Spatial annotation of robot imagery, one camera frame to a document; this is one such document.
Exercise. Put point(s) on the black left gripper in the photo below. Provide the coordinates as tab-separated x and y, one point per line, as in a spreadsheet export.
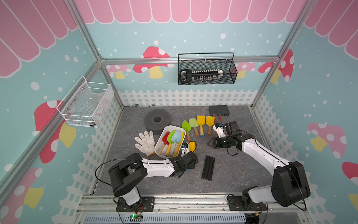
192	166

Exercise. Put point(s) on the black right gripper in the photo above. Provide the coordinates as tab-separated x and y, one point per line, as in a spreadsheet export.
215	143

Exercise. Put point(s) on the yellow plastic shovel blue cap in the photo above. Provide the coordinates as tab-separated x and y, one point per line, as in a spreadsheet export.
201	121

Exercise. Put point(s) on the red trowel wooden handle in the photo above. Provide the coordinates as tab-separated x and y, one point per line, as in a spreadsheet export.
165	144

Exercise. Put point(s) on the bright green trowel wooden handle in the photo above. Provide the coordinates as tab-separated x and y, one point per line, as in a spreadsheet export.
186	126

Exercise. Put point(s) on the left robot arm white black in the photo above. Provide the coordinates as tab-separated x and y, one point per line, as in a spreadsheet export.
127	174

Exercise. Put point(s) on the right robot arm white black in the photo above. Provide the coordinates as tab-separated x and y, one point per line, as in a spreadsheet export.
289	181

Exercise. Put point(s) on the light blue plastic shovel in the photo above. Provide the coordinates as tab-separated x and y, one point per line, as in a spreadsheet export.
176	138

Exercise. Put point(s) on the white plastic storage box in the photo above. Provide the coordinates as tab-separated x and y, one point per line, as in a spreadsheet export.
159	143

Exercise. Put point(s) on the black aluminium extrusion bar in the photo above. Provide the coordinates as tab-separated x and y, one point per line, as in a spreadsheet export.
207	173

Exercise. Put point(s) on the white knit work glove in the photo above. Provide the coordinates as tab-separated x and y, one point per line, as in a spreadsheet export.
145	143

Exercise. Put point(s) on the small green circuit board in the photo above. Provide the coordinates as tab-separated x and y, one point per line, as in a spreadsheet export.
136	218

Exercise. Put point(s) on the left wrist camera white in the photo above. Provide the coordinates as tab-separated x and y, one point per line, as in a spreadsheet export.
184	149

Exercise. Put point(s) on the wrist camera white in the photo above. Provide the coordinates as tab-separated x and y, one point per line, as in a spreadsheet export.
184	149
219	128

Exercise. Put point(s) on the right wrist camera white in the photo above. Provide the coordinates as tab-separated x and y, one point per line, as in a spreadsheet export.
219	128

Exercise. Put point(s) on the green plastic shovel yellow handle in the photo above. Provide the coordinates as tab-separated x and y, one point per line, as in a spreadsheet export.
169	139

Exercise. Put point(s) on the black network switch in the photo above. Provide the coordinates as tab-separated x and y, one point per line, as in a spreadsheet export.
216	110

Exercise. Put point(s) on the black socket set rail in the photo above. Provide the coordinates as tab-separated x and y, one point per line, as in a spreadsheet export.
188	76

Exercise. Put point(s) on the black wire mesh wall basket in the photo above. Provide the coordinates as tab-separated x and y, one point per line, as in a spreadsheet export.
206	68

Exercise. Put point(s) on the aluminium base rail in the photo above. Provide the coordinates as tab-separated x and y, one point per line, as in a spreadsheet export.
216	208

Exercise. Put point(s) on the white wire mesh wall basket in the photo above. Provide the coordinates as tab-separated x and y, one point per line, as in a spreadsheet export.
86	104

